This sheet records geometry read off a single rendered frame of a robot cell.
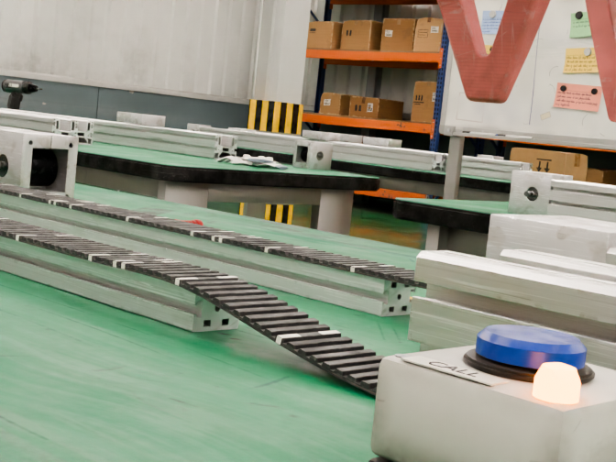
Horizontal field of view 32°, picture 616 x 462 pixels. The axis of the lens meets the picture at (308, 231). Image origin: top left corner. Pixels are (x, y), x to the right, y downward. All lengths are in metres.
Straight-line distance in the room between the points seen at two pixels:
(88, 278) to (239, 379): 0.25
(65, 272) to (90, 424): 0.36
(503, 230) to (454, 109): 3.39
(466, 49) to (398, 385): 0.12
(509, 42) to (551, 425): 0.12
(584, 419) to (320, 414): 0.20
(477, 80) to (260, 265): 0.60
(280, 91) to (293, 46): 0.38
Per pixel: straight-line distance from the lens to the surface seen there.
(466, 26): 0.36
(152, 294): 0.75
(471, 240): 2.46
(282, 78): 8.66
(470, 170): 5.00
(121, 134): 4.18
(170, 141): 3.95
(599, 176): 11.61
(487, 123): 4.03
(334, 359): 0.62
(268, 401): 0.56
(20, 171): 1.47
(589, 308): 0.49
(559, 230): 0.72
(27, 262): 0.89
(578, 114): 3.84
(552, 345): 0.39
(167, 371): 0.60
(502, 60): 0.36
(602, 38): 0.45
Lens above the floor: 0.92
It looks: 5 degrees down
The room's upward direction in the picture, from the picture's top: 6 degrees clockwise
